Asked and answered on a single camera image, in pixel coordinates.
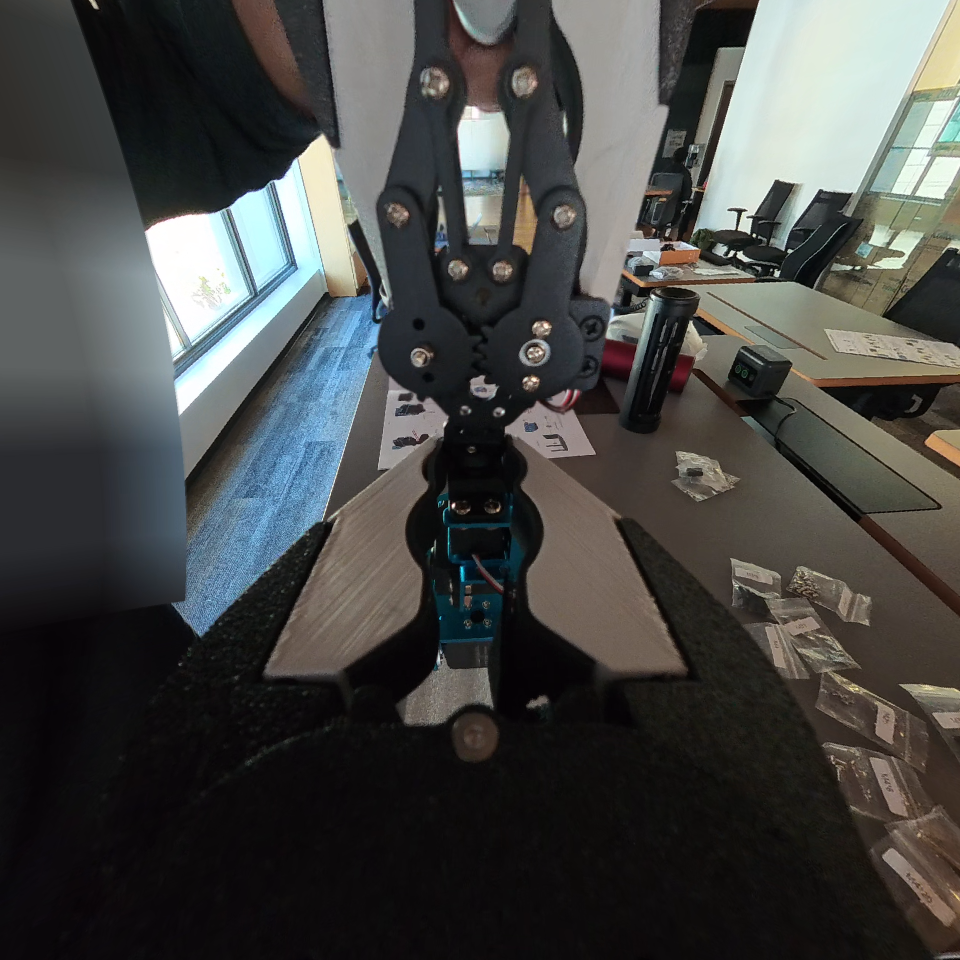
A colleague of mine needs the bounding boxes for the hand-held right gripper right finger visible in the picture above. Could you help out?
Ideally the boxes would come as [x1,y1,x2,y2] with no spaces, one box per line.
[510,438,689,681]

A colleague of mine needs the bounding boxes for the black office chair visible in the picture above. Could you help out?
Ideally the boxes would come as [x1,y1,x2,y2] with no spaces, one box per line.
[346,217,391,320]
[703,178,798,265]
[883,247,960,348]
[738,187,865,288]

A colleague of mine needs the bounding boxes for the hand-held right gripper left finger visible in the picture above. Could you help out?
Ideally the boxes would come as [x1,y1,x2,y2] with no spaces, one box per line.
[264,437,445,685]

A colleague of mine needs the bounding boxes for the black servo claw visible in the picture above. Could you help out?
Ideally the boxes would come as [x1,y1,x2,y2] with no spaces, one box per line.
[375,0,611,519]

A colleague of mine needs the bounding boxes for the large dark flat panel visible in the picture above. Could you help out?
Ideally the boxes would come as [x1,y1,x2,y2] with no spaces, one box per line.
[772,396,942,520]

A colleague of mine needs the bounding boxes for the person's left forearm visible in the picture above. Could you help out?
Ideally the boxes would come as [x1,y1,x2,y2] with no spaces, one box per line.
[232,0,316,114]

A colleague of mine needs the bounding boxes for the far grey desk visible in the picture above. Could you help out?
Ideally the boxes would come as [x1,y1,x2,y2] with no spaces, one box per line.
[693,279,960,390]

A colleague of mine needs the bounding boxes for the person's black clothing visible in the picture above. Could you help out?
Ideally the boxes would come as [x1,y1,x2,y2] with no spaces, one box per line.
[0,0,327,960]

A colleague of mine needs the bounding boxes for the printed instruction sheet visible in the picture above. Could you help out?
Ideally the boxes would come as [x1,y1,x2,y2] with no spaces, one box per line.
[378,390,599,471]

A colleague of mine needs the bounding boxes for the clear bag small screws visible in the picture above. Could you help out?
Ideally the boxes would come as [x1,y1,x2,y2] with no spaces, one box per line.
[671,450,741,502]

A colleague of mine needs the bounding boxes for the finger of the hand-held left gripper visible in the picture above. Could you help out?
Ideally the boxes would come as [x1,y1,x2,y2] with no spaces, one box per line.
[557,0,671,303]
[322,0,416,299]

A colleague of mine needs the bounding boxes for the adjoining grey desk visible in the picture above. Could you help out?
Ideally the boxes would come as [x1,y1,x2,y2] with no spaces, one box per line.
[693,333,960,609]

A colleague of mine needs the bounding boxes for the printed paper sheet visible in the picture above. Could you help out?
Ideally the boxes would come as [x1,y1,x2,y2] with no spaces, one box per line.
[825,327,960,370]

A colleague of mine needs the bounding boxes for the dark red cylinder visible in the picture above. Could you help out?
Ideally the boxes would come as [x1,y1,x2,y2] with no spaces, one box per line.
[600,337,696,395]

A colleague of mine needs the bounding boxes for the black device green display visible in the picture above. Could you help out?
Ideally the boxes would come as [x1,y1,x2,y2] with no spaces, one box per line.
[729,343,795,400]

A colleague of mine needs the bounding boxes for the person's left hand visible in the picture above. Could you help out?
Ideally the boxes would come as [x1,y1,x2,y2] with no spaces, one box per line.
[450,30,513,115]

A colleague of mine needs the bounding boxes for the neighbouring grey desk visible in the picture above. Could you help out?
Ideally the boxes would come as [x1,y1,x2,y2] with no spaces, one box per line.
[621,258,757,292]

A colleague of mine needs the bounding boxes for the pile of clear parts bags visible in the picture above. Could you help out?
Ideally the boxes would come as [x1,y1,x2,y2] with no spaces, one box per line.
[729,557,960,955]

